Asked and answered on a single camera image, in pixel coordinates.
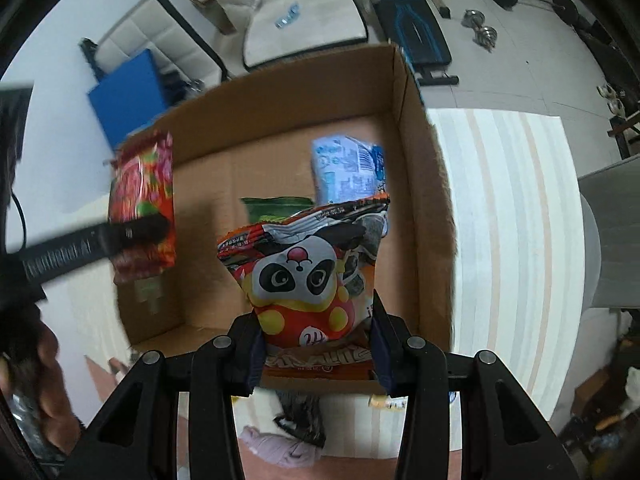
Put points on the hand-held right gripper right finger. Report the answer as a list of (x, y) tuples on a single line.
[(378, 356)]

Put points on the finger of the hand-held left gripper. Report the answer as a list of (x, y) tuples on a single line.
[(85, 247)]

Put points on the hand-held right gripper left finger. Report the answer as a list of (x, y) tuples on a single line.
[(255, 360)]

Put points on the red snack bag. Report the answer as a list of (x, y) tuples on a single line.
[(145, 180)]

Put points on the panda print snack bag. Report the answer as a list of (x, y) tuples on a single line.
[(300, 280)]

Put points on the cardboard box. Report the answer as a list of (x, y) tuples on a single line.
[(210, 170)]

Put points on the person's left hand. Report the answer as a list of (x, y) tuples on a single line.
[(57, 385)]

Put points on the small yellow packet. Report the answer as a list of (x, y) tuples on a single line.
[(387, 402)]

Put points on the black plastic bag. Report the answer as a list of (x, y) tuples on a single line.
[(302, 417)]

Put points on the pink cloth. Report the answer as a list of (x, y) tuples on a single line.
[(280, 450)]

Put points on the blue foam pad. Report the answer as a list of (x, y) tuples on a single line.
[(130, 95)]

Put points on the green snack packet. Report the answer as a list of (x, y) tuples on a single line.
[(277, 207)]

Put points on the striped tablecloth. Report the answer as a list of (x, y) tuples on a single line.
[(515, 240)]

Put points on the light blue snack packet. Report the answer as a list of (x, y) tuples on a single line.
[(345, 167)]

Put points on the grey chair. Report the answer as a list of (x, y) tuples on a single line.
[(615, 230)]

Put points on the white seat cushion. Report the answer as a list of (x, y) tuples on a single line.
[(305, 35)]

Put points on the black and blue weight bench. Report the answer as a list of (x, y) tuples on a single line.
[(415, 25)]

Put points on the chrome dumbbell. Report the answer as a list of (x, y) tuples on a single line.
[(480, 27)]

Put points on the white chair with black frame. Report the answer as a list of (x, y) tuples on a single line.
[(150, 25)]

